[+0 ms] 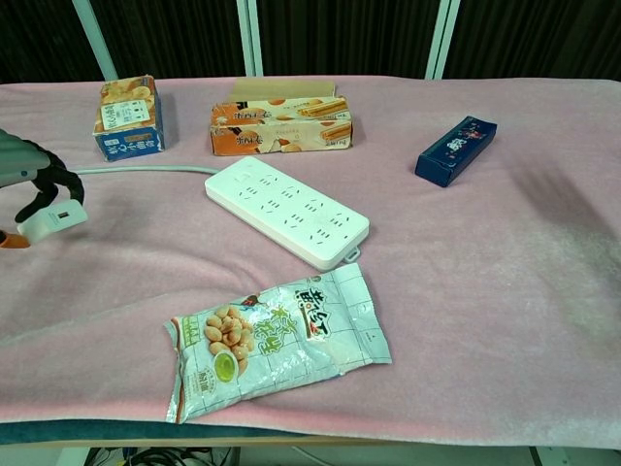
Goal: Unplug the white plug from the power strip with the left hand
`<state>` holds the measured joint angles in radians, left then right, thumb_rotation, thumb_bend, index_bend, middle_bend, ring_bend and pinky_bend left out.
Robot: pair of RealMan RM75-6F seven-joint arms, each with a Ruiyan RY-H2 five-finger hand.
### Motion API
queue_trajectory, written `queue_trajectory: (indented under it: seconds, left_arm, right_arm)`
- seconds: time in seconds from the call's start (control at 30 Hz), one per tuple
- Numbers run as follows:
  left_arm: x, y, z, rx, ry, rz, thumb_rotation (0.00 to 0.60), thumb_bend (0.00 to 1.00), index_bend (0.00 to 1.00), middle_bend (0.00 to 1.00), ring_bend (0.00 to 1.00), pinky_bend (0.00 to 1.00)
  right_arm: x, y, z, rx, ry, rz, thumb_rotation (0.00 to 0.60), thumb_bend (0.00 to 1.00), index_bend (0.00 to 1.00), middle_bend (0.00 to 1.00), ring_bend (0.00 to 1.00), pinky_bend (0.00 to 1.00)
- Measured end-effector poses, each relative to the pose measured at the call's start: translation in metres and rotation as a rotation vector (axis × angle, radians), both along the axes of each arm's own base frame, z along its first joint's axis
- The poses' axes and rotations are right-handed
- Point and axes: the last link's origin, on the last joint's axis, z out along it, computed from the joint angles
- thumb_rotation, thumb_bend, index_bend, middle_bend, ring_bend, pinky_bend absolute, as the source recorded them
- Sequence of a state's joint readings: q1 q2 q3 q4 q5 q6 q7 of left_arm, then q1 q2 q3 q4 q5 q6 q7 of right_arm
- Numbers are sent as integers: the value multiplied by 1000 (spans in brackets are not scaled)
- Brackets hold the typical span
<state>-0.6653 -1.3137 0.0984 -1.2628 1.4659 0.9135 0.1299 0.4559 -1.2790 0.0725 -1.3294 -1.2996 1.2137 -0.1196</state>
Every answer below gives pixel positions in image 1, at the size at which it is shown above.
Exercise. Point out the black corrugated partition panel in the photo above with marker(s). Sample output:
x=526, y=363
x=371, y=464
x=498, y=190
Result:
x=344, y=36
x=170, y=39
x=39, y=39
x=533, y=39

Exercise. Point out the peanut snack bag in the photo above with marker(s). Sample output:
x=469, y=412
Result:
x=271, y=344

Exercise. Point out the white power plug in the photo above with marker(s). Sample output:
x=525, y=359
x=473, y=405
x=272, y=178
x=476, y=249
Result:
x=53, y=221

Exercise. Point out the white partition post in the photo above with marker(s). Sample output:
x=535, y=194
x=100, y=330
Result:
x=250, y=39
x=441, y=39
x=97, y=43

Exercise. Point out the orange cookie box blue side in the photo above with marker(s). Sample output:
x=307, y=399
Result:
x=126, y=121

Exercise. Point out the orange biscuit roll box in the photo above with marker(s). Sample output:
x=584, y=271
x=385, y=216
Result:
x=281, y=128

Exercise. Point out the pink fleece table cloth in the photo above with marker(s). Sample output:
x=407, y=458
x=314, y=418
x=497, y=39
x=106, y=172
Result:
x=485, y=291

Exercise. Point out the white power strip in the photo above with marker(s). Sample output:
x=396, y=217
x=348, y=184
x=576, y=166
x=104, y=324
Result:
x=286, y=209

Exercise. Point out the dark blue slim box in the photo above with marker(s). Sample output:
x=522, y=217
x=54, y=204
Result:
x=456, y=150

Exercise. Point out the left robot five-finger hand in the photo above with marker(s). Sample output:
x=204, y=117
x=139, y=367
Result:
x=24, y=160

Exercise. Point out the brown cardboard sheet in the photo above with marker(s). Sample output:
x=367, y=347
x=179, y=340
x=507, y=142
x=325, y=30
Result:
x=281, y=88

